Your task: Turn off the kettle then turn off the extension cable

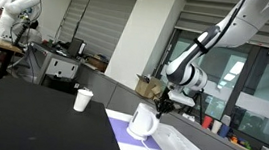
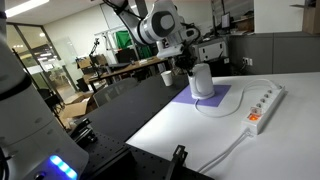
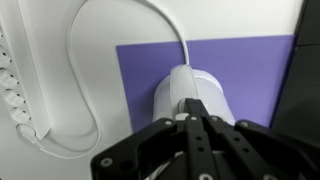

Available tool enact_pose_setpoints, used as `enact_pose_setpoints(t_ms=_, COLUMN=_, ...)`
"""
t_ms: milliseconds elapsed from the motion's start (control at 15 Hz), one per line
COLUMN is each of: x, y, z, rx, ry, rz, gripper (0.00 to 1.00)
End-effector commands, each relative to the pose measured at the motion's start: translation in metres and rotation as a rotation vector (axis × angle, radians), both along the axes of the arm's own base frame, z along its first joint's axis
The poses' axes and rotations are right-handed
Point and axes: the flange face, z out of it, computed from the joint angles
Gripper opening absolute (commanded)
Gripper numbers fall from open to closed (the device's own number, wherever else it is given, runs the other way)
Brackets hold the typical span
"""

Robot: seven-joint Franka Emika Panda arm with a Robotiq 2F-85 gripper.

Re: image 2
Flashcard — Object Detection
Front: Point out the black metal block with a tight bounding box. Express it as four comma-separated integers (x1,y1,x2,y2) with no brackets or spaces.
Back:
68,117,98,145

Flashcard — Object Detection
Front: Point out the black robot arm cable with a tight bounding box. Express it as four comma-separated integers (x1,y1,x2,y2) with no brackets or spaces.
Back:
179,22,203,45

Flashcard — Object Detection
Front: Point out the ceiling light panel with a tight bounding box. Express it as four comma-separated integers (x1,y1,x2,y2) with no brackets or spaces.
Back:
4,0,50,18

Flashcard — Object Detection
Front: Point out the white paper cup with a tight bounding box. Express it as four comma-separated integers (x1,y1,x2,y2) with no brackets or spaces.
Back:
160,70,174,87

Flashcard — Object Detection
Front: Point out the white kettle cable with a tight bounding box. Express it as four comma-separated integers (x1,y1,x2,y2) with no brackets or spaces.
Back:
194,78,279,119

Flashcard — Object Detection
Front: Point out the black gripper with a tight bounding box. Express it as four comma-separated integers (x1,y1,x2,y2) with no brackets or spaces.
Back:
174,49,201,77

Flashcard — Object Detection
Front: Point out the white electric kettle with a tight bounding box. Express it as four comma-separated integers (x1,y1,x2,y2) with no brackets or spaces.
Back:
187,62,216,101

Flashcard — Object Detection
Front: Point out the open cardboard box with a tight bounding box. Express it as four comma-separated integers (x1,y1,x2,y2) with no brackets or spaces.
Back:
59,91,98,129

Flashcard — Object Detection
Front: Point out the wooden desk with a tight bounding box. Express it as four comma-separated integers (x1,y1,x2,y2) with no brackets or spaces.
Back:
83,54,169,94

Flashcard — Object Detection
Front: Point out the white wall socket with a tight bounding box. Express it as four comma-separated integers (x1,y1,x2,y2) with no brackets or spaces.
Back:
242,56,254,67

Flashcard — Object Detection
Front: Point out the black perforated mounting board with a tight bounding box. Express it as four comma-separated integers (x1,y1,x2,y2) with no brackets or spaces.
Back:
68,128,214,180

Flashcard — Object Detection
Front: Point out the black computer monitor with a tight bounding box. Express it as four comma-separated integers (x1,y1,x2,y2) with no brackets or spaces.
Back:
220,12,232,30

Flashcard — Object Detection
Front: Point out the green cloth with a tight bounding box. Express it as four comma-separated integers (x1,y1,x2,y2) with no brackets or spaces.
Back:
114,29,153,60

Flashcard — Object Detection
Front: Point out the white power strip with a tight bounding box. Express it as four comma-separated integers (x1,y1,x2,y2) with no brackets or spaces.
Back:
241,83,287,136

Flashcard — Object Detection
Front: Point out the grey office partition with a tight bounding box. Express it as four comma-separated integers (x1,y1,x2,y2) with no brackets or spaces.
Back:
228,31,320,75

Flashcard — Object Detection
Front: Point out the white power strip cable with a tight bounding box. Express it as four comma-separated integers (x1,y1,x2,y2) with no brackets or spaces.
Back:
196,128,251,174

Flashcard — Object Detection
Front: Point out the grey equipment cabinet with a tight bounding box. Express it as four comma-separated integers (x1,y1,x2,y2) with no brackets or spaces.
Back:
196,37,231,64

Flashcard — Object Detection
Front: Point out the grey office chair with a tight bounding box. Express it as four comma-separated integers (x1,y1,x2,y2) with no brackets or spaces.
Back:
92,77,139,108

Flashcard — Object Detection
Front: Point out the purple mat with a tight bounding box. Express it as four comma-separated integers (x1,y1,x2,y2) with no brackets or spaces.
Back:
171,84,232,108

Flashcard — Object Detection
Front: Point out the black tripod stand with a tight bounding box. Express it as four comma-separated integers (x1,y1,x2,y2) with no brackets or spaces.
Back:
88,37,105,80

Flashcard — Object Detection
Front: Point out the wooden shelf cabinet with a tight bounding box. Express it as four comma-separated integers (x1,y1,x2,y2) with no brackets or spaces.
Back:
289,0,320,35

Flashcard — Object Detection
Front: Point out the black clamp bracket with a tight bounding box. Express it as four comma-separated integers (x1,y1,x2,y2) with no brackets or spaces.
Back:
165,144,188,180

